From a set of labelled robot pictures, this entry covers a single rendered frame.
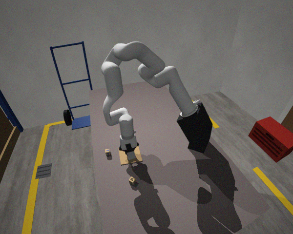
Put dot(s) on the tan flat mat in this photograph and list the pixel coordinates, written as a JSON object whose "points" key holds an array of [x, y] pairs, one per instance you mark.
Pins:
{"points": [[124, 158]]}

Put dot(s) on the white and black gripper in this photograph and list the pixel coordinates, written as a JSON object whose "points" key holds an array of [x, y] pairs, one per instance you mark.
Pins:
{"points": [[123, 143]]}

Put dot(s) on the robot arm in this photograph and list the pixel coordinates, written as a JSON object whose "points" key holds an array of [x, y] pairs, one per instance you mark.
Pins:
{"points": [[153, 71]]}

